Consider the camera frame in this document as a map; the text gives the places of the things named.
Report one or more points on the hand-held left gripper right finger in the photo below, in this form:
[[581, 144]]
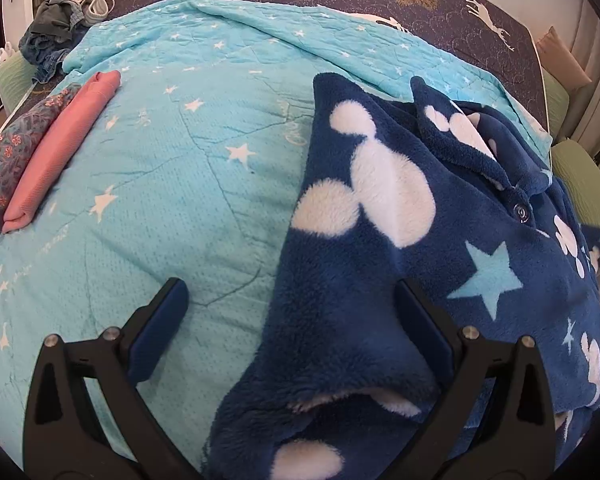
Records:
[[425, 330]]

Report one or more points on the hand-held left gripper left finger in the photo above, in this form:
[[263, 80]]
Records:
[[160, 330]]

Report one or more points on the navy fleece pajama top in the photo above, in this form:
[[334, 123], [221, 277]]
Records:
[[360, 260]]

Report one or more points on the pile of dark clothes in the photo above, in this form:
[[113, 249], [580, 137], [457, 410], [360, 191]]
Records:
[[55, 25]]

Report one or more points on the turquoise star blanket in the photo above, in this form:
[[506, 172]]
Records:
[[180, 160]]

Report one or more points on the folded pink cloth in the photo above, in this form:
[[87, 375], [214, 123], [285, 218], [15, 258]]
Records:
[[60, 150]]

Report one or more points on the green pillow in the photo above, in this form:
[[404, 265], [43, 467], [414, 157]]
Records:
[[10, 77], [557, 105], [582, 180]]

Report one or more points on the folded floral cloth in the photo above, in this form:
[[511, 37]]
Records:
[[5, 160]]

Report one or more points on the beige pillow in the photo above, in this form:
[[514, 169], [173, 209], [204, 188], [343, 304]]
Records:
[[560, 60]]

